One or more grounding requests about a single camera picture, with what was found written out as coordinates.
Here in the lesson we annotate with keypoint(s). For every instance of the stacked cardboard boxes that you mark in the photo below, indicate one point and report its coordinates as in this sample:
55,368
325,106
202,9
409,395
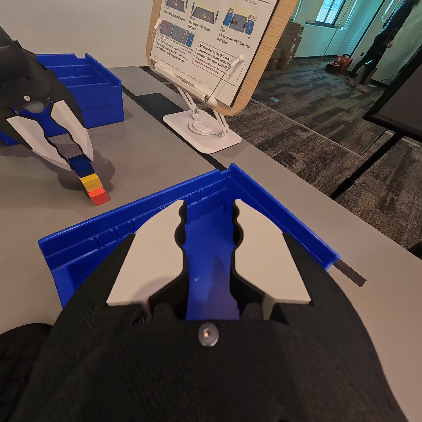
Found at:
286,46

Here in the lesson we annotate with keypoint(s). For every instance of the black framed floor sign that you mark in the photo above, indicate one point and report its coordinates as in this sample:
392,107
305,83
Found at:
395,99

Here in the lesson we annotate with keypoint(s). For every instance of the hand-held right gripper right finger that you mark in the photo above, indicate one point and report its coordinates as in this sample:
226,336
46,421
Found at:
270,263

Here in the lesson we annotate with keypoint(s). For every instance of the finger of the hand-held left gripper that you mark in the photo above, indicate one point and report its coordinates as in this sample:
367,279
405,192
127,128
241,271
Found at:
36,138
74,128

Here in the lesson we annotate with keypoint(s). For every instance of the printed instruction sheet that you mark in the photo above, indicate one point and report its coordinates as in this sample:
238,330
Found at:
211,43

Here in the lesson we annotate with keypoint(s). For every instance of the dark blue wooden cube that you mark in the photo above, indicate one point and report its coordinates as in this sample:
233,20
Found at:
82,164

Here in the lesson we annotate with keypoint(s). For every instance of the red floor fan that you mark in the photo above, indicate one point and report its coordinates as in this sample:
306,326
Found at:
339,63

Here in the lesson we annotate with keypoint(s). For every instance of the dark framed glass window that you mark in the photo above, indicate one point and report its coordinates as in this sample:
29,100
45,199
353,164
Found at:
329,11

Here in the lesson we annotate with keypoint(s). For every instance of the orange wooden cube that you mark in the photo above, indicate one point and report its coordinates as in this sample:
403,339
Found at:
99,196

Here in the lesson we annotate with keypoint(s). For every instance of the blue plastic storage bin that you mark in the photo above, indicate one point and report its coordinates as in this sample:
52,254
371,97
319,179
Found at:
82,250
89,85

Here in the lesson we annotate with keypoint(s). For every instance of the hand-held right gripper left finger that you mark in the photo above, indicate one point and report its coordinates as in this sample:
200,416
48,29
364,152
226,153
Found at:
148,263

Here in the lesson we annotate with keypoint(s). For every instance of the yellow wooden cube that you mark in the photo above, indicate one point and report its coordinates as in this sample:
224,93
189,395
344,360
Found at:
90,183

